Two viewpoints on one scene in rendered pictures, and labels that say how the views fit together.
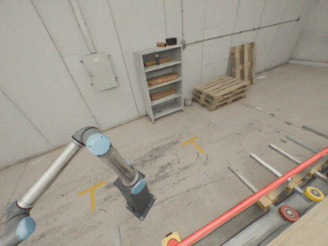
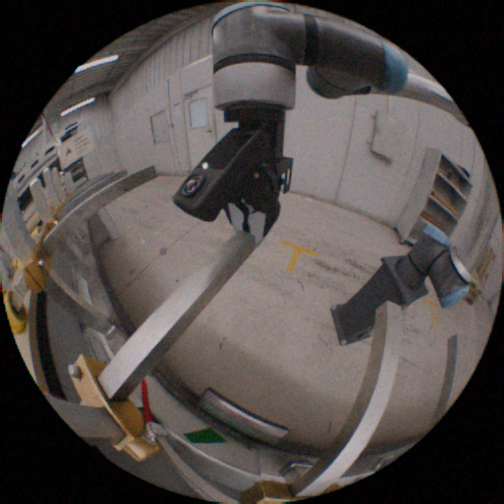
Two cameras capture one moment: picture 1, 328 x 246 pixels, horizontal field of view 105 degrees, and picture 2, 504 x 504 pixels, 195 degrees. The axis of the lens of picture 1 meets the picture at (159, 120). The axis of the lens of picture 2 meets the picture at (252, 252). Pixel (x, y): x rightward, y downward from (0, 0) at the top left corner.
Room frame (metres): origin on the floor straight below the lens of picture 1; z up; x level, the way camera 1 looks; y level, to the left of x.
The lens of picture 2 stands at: (0.05, 0.74, 1.00)
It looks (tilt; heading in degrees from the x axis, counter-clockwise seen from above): 46 degrees down; 49
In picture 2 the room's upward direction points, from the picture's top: straight up
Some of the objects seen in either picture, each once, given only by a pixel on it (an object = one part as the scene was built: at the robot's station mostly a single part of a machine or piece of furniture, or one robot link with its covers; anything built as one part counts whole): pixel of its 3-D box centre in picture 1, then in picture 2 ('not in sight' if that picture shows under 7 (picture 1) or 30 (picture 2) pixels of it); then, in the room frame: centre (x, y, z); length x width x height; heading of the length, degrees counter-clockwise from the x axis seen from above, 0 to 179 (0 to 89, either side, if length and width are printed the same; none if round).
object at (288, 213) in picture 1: (285, 215); not in sight; (0.22, -0.67, 0.85); 0.08 x 0.08 x 0.11
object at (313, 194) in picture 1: (310, 196); not in sight; (0.29, -0.91, 0.85); 0.08 x 0.08 x 0.11
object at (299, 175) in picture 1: (300, 174); not in sight; (0.41, -0.92, 0.93); 0.03 x 0.03 x 0.48; 18
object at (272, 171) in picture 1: (276, 174); not in sight; (0.48, -0.85, 0.82); 0.43 x 0.03 x 0.04; 18
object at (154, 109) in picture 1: (161, 86); (437, 208); (2.84, -0.18, 0.78); 0.90 x 0.45 x 1.55; 111
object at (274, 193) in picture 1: (272, 194); not in sight; (0.33, -0.68, 0.87); 0.03 x 0.03 x 0.48; 18
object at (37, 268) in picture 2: not in sight; (38, 259); (-0.21, 1.01, 0.95); 0.13 x 0.06 x 0.05; 108
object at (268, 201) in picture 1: (267, 200); not in sight; (0.32, -0.66, 0.81); 0.13 x 0.06 x 0.05; 108
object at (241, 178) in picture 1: (253, 189); not in sight; (0.41, -0.61, 0.81); 0.43 x 0.03 x 0.04; 18
